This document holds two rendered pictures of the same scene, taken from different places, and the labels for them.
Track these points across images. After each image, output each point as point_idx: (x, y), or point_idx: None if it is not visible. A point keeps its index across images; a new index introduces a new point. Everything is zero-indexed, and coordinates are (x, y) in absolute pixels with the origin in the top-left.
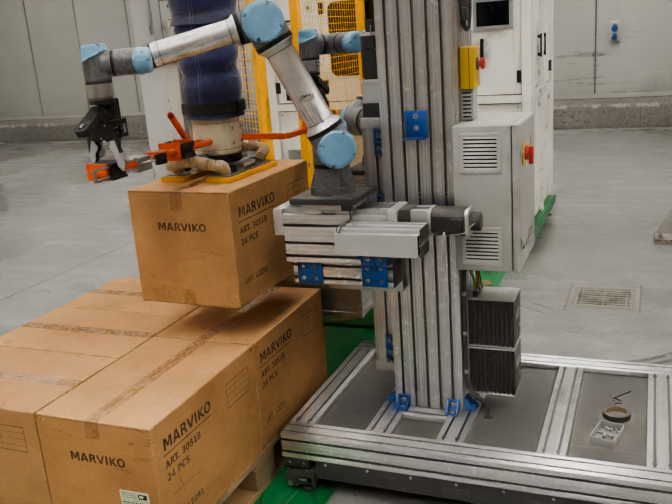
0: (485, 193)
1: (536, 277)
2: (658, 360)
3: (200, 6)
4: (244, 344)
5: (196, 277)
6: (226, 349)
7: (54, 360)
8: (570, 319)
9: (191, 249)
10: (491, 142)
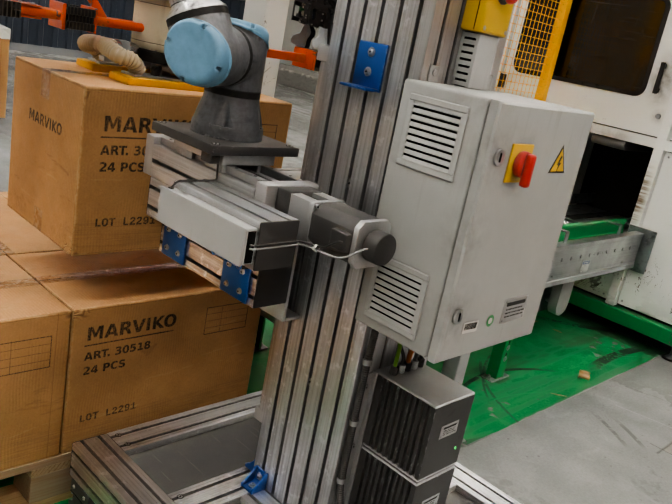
0: (422, 209)
1: (655, 395)
2: None
3: None
4: (68, 306)
5: (45, 195)
6: (37, 302)
7: None
8: (654, 470)
9: (47, 155)
10: (451, 121)
